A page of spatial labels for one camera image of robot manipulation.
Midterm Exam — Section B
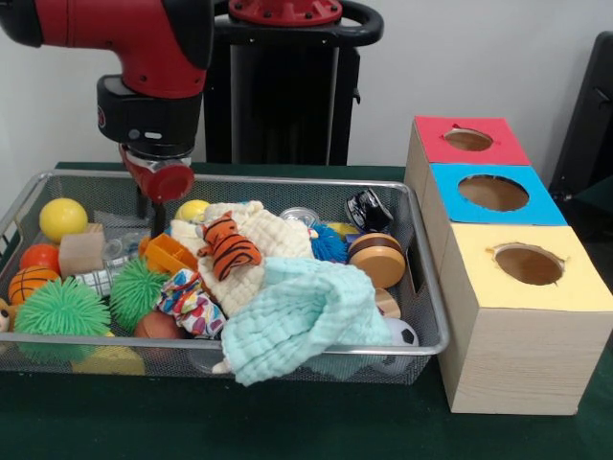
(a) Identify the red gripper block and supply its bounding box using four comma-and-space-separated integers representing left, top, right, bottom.
120, 144, 196, 239

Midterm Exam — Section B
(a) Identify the clear plastic wrapper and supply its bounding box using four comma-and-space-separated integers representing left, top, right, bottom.
102, 228, 150, 267

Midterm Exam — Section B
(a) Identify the orange striped tiger plush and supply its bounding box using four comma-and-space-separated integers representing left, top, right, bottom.
198, 213, 263, 282

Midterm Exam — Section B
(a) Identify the cream yellow waffle cloth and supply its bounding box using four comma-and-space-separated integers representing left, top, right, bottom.
170, 199, 313, 317

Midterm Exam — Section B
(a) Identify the green spiky rubber ball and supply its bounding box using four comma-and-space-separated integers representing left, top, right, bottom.
12, 278, 112, 336

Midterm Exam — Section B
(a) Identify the mint green waffle cloth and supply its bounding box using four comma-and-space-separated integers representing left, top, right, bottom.
220, 257, 392, 386

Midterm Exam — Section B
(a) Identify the shallow clear mesh bin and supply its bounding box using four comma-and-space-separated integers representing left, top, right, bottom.
0, 171, 451, 386

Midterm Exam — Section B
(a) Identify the wooden box with three holes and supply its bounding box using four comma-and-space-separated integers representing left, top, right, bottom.
404, 115, 613, 416

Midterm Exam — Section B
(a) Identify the orange plastic toy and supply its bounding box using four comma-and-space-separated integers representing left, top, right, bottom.
140, 233, 200, 276

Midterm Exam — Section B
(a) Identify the light wooden cube block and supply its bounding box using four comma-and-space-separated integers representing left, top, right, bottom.
59, 225, 109, 277

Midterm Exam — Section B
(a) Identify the small green spiky ball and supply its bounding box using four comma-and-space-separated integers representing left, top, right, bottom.
108, 257, 171, 334

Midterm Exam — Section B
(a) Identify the large yellow ball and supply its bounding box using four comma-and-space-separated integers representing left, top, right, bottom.
39, 197, 89, 242

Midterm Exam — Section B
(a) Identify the multicoloured patterned fabric ball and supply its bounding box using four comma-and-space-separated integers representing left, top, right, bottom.
155, 268, 227, 339

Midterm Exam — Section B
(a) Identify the brown wooden yo-yo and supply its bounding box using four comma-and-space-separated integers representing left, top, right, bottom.
347, 233, 407, 291

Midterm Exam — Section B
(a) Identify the dark green table cloth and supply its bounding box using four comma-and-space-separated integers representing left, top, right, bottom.
0, 161, 613, 460

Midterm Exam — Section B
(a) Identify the black upright panel stand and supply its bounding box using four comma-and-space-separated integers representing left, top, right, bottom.
551, 32, 613, 217

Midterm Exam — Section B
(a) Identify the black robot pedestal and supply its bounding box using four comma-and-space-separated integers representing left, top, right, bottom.
201, 0, 386, 166

